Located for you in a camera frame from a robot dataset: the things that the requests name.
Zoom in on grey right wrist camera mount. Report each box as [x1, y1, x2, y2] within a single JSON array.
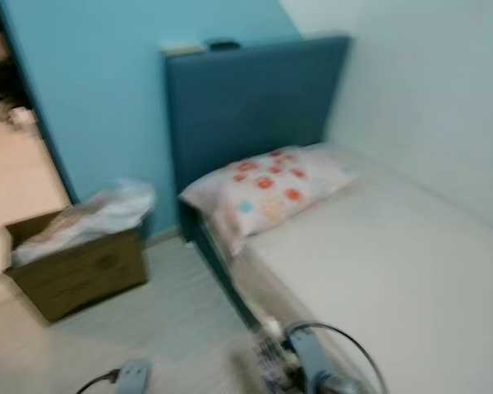
[[281, 324, 334, 394]]

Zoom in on pink pillow with orange spots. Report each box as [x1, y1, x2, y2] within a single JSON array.
[[179, 144, 358, 255]]

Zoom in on brown cardboard box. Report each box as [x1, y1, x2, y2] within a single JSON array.
[[4, 209, 149, 323]]

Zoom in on small white floor item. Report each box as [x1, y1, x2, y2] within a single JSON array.
[[7, 107, 38, 130]]

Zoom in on clear plastic zipper bag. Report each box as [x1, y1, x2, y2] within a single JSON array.
[[12, 178, 157, 268]]

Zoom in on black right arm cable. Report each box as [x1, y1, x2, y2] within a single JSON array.
[[283, 321, 389, 394]]

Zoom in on blue upholstered bed headboard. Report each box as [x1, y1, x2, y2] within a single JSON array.
[[163, 34, 352, 235]]

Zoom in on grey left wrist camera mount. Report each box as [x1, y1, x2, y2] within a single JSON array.
[[115, 358, 153, 394]]

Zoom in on mattress with cream sheet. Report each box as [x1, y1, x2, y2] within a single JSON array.
[[199, 146, 493, 394]]

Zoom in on dark door frame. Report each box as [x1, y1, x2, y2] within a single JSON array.
[[0, 0, 81, 206]]

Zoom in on dark blue bed base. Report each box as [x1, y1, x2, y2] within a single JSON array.
[[181, 212, 264, 329]]

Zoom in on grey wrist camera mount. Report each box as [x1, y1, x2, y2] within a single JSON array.
[[115, 358, 153, 394], [281, 324, 334, 394]]

